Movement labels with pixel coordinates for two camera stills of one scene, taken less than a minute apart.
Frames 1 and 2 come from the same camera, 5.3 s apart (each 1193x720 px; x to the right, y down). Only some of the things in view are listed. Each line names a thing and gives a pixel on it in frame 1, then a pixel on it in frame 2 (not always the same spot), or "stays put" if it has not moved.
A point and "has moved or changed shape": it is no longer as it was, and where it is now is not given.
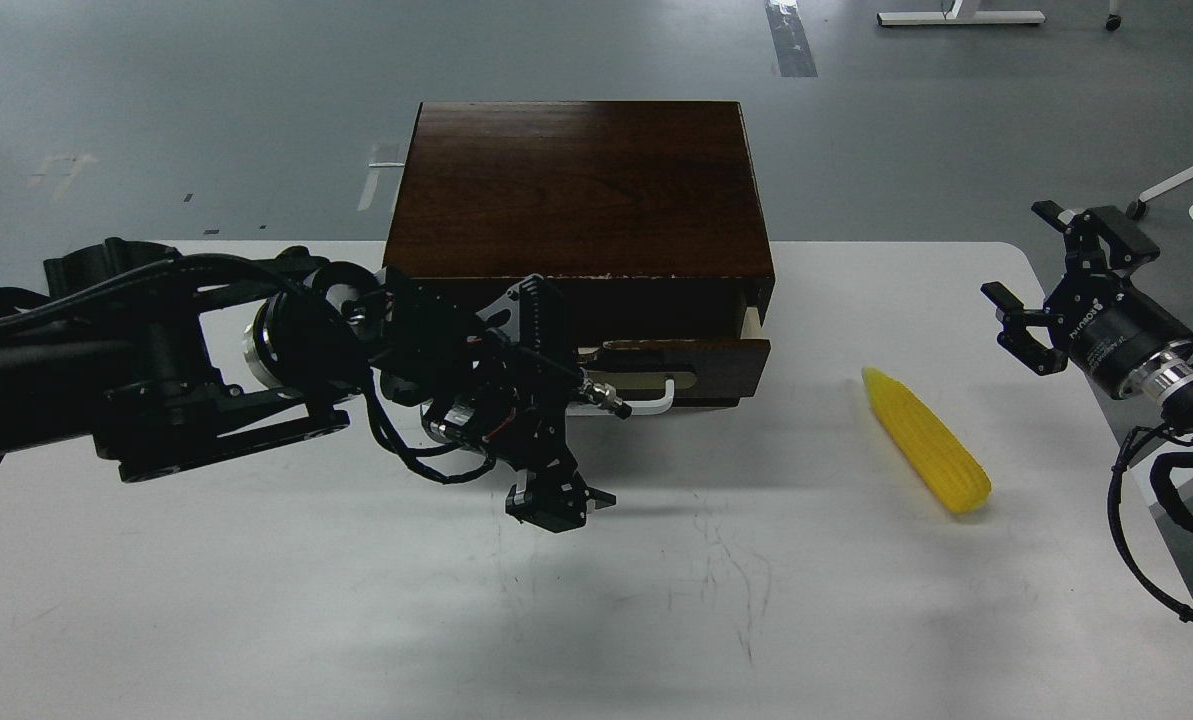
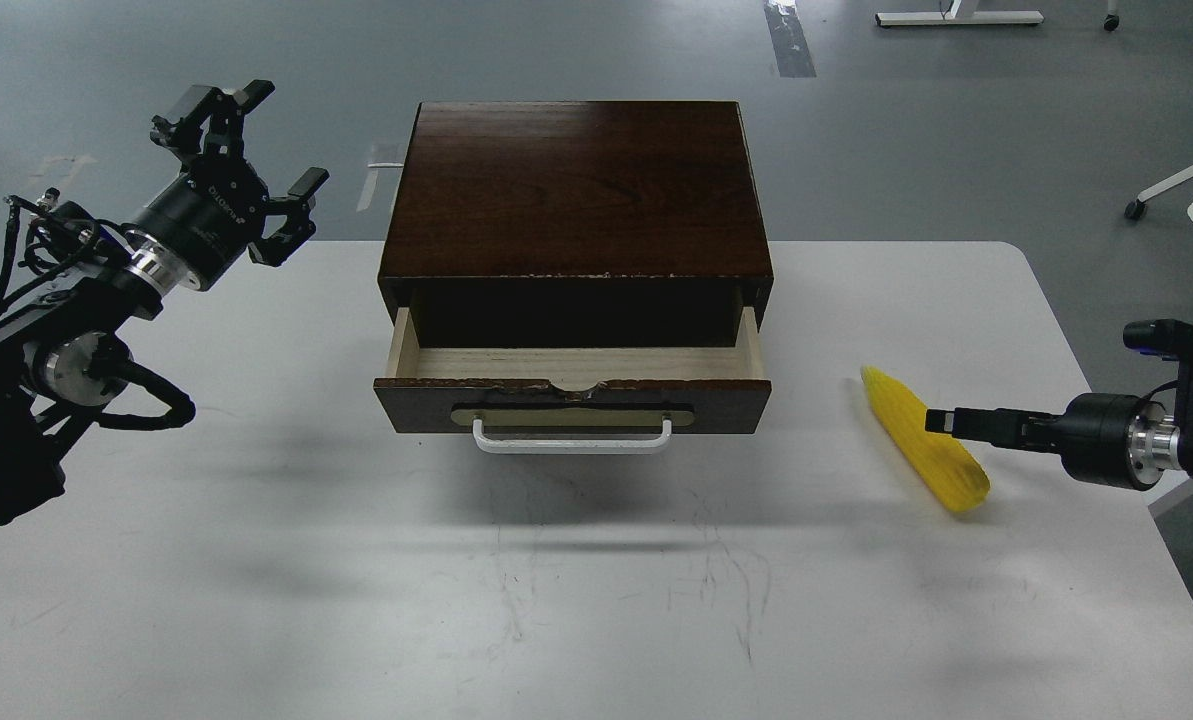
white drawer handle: x=658 y=407 → x=571 y=447
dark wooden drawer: x=705 y=372 has moved or changed shape
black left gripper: x=518 y=382 → x=213 y=211
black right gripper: x=1110 y=327 → x=1107 y=439
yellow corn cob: x=952 y=469 stays put
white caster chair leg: x=1138 y=208 stays put
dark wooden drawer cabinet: x=647 y=215 stays put
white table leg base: x=951 y=17 stays put
